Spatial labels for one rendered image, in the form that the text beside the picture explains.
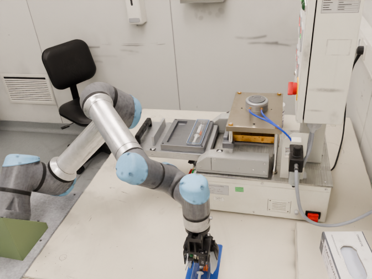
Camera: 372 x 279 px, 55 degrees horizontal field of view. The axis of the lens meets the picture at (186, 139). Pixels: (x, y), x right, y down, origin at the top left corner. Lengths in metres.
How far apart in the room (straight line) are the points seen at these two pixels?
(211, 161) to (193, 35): 1.71
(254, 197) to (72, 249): 0.67
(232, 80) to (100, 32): 1.13
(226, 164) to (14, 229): 0.73
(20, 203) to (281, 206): 0.91
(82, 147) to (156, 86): 1.79
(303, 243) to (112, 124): 0.70
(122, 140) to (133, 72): 2.14
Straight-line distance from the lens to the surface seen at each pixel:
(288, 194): 1.28
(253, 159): 1.22
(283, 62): 2.81
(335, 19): 1.02
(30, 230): 1.40
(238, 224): 1.34
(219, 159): 1.23
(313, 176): 1.29
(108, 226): 1.40
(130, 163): 0.87
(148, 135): 1.44
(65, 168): 1.41
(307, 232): 1.28
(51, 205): 1.58
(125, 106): 1.23
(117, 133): 0.99
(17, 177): 1.39
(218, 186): 1.29
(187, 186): 0.90
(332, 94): 1.09
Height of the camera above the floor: 1.70
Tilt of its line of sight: 32 degrees down
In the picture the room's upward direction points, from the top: 5 degrees counter-clockwise
